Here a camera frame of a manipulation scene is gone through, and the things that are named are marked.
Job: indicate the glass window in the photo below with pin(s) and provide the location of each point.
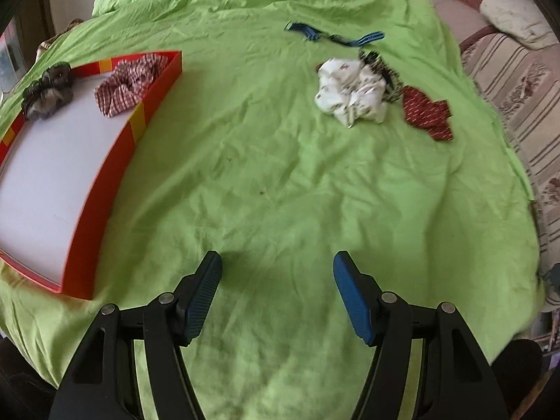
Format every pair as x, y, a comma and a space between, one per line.
8, 59

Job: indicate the white printed scrunchie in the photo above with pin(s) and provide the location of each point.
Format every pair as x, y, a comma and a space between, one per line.
350, 89

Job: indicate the red plaid scrunchie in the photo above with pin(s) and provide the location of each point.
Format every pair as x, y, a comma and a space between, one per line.
127, 83

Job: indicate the brown woven item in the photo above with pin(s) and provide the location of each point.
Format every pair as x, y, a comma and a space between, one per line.
52, 41

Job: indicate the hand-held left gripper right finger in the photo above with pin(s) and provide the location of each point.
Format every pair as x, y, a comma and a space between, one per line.
352, 302

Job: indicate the dark grey scrunchie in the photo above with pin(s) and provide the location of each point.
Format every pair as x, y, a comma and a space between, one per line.
46, 92

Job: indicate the white floral pillow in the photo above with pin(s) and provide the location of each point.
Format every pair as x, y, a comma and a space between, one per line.
512, 15

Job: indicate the red dotted scrunchie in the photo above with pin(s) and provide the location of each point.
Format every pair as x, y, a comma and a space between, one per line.
426, 111

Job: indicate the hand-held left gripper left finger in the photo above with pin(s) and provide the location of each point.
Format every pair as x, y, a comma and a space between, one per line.
199, 302

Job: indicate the black hair claw clip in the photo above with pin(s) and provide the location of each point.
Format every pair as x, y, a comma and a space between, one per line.
392, 79

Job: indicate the green bedsheet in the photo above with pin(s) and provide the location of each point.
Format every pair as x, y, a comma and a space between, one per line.
271, 170

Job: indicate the orange cardboard box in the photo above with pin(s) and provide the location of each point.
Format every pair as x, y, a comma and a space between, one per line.
65, 170

